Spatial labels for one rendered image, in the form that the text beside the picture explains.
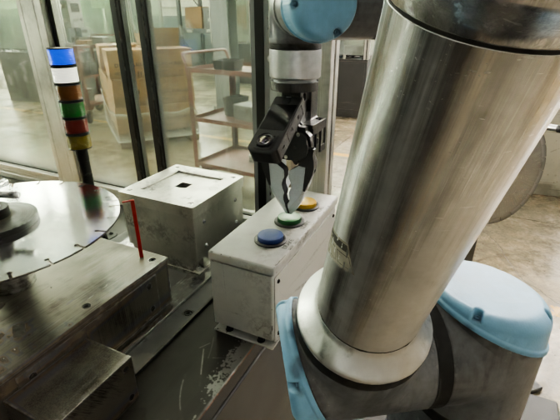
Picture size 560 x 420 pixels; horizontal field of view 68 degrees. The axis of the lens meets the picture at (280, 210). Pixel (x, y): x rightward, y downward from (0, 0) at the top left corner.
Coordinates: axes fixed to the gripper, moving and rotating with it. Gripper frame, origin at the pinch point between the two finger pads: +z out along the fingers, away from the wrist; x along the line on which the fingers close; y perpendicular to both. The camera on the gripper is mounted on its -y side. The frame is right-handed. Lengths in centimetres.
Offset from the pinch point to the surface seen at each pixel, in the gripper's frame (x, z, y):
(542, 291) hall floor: -69, 93, 148
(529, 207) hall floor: -69, 92, 254
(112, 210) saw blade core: 21.0, -2.4, -16.8
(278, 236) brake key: -1.4, 1.8, -6.2
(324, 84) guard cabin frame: 0.6, -17.4, 16.9
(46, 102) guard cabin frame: 78, -8, 17
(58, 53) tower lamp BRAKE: 45, -22, -2
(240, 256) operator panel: 1.8, 2.8, -12.4
